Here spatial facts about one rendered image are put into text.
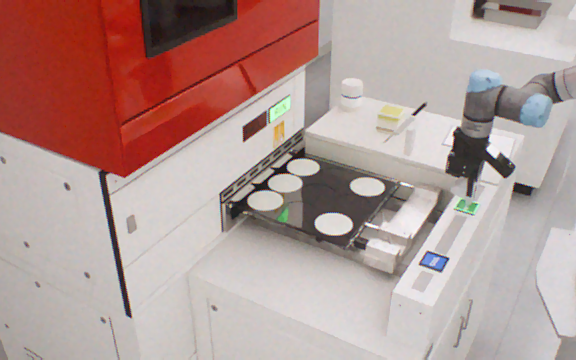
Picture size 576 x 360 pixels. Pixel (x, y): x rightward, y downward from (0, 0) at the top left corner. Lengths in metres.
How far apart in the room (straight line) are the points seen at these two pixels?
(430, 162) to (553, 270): 0.45
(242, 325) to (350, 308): 0.29
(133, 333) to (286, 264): 0.43
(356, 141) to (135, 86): 0.89
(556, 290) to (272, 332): 0.73
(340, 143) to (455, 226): 0.51
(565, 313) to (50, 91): 1.28
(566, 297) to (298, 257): 0.69
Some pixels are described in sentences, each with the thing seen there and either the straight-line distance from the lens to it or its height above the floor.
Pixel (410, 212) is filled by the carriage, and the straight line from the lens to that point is 1.72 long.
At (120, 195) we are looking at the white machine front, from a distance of 1.29.
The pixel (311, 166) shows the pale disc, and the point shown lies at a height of 0.90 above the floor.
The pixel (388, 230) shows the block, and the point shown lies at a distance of 1.59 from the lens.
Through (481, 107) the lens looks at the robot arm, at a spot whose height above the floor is 1.26.
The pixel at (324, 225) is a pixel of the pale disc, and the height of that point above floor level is 0.90.
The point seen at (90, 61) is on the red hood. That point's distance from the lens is 1.14.
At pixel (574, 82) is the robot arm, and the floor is 1.33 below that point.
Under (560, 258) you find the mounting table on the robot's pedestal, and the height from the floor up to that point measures 0.82.
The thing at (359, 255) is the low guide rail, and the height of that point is 0.84.
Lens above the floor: 1.84
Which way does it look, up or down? 32 degrees down
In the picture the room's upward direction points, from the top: straight up
